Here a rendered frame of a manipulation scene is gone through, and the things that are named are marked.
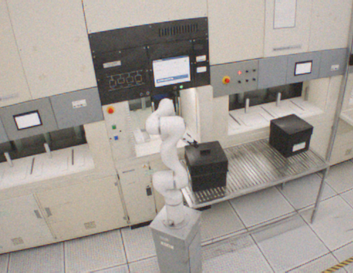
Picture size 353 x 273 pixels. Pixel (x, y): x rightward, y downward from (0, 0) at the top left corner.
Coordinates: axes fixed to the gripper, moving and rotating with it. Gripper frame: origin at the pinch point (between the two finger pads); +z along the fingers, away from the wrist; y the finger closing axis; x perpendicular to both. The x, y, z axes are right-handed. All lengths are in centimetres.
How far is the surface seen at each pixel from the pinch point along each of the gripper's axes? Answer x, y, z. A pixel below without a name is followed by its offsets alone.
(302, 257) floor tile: 17, -47, 139
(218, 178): 7.6, -14.1, 27.2
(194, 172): 13.5, -14.5, 7.5
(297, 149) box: -46, 9, 86
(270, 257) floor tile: 36, -38, 120
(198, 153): 5.0, 0.4, 7.8
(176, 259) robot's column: 63, -53, 25
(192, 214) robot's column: 32, -37, 16
